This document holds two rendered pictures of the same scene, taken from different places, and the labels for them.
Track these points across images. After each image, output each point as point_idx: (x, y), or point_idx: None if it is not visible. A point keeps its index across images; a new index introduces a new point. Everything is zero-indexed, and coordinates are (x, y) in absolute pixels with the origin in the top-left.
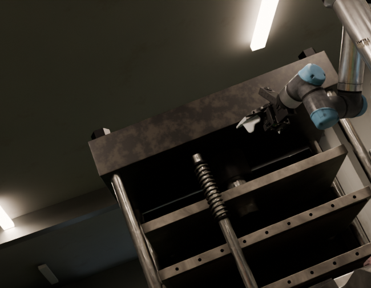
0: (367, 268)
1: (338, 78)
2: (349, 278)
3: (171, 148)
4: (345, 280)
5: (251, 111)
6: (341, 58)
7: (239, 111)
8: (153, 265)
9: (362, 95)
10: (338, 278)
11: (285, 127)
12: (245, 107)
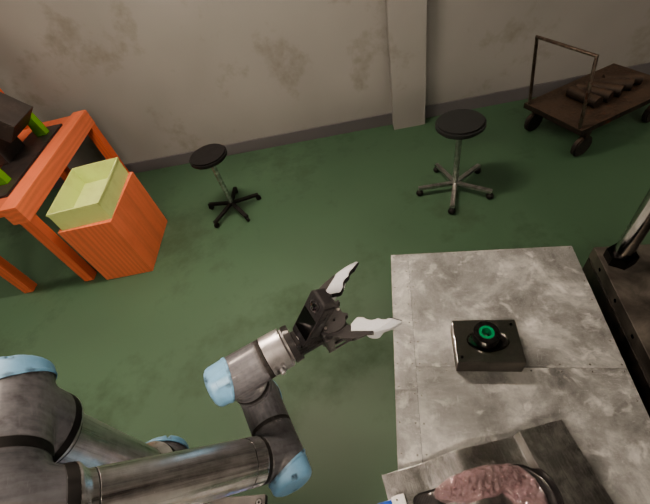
0: (443, 461)
1: (237, 439)
2: (529, 457)
3: None
4: (523, 448)
5: (322, 285)
6: (201, 446)
7: None
8: None
9: (271, 490)
10: (522, 439)
11: (340, 345)
12: None
